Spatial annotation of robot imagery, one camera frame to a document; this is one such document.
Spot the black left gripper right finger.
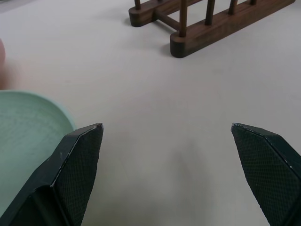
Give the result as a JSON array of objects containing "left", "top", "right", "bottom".
[{"left": 230, "top": 122, "right": 301, "bottom": 226}]

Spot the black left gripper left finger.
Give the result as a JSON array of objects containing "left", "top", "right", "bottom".
[{"left": 0, "top": 123, "right": 104, "bottom": 226}]

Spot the dark wooden dish rack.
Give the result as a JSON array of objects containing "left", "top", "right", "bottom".
[{"left": 128, "top": 0, "right": 296, "bottom": 58}]

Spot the green plate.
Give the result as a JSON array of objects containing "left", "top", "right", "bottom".
[{"left": 0, "top": 90, "right": 77, "bottom": 202}]

